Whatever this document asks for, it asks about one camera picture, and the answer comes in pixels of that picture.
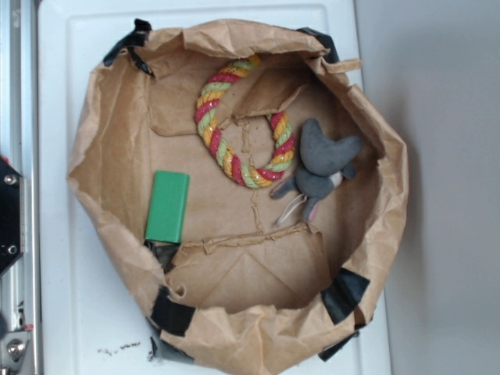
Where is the green rectangular block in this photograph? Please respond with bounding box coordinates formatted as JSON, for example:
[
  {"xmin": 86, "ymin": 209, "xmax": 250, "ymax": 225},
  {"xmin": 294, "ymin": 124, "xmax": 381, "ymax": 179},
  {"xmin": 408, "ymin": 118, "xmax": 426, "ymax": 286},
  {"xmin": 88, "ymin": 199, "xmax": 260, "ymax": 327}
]
[{"xmin": 145, "ymin": 170, "xmax": 190, "ymax": 243}]

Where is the brown paper bag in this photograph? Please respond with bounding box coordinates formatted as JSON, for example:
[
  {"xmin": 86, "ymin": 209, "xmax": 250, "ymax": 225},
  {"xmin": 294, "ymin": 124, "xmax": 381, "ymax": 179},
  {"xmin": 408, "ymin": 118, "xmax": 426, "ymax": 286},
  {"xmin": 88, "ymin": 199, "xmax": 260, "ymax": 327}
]
[{"xmin": 68, "ymin": 20, "xmax": 409, "ymax": 374}]

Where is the grey plush mouse toy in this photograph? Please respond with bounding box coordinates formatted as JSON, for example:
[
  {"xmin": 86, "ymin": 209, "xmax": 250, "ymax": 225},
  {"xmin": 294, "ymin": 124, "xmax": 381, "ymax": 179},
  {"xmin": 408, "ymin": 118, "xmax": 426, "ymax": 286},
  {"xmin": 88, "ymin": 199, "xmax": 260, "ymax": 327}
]
[{"xmin": 270, "ymin": 118, "xmax": 363, "ymax": 226}]

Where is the white plastic tray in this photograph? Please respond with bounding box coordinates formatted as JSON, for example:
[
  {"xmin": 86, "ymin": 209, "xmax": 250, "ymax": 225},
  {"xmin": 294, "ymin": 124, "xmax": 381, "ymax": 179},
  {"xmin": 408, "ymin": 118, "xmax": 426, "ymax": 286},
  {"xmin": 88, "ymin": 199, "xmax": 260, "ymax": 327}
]
[{"xmin": 37, "ymin": 3, "xmax": 393, "ymax": 375}]

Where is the red yellow green rope ring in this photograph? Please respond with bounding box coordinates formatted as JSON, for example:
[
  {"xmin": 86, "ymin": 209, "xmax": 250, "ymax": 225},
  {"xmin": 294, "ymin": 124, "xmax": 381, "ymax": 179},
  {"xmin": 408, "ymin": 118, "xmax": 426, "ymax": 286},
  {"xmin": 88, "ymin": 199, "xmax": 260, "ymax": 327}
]
[{"xmin": 194, "ymin": 54, "xmax": 297, "ymax": 190}]

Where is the black metal bracket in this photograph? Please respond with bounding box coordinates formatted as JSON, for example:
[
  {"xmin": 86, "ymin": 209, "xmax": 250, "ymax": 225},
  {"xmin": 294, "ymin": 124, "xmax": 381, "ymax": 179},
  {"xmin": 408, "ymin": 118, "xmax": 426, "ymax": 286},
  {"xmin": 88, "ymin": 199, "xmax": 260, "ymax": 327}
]
[{"xmin": 0, "ymin": 156, "xmax": 24, "ymax": 276}]

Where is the aluminium frame rail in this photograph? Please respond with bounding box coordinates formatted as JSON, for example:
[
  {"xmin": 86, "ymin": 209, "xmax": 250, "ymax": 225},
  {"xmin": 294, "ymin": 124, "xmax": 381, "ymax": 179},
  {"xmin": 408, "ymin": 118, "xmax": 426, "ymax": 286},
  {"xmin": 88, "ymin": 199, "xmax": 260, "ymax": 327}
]
[{"xmin": 1, "ymin": 1, "xmax": 43, "ymax": 374}]

